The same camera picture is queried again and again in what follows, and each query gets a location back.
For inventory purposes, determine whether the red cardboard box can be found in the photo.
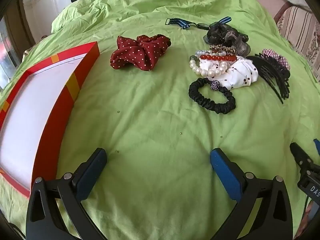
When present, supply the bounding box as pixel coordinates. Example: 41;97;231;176
0;41;100;199

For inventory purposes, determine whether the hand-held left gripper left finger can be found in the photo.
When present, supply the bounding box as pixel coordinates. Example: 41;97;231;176
26;148;108;240

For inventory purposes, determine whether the dark sheer hair bow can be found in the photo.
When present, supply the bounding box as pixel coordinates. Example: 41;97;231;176
204;22;251;57

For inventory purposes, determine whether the red polka dot scrunchie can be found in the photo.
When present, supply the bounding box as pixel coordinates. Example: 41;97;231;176
110;34;172;72

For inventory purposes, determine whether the black scrunchie with bead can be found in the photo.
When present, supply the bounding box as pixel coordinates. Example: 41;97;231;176
189;77;237;115

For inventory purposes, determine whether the blue striped strap watch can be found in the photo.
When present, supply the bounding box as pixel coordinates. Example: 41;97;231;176
166;16;232;30

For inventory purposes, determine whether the black hair comb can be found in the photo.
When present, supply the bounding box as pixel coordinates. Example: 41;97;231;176
246;53;291;105

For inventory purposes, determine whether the pale bead bracelet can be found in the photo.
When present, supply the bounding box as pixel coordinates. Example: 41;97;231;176
189;50;225;63

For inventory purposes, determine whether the green bed sheet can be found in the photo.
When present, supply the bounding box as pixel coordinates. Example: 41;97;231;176
0;0;320;240

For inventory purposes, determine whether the leopard print hair tie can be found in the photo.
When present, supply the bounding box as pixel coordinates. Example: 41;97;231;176
209;44;238;54

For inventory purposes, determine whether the pink plaid scrunchie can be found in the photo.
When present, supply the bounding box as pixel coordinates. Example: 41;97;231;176
261;48;291;71

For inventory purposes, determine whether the red bead bracelet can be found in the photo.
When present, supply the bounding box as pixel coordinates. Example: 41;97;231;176
200;54;238;62

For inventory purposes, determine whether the striped floral sofa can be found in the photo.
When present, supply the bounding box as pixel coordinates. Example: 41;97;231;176
255;0;320;83

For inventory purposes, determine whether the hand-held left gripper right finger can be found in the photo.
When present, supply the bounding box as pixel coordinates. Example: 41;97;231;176
210;148;293;240

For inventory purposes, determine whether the white cherry print scrunchie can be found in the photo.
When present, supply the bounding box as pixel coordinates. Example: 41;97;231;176
199;55;259;90

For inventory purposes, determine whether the wooden furniture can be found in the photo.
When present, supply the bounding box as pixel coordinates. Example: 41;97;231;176
0;0;60;88

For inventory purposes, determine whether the white pearl bracelet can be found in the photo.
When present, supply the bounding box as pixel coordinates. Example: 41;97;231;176
189;59;228;78

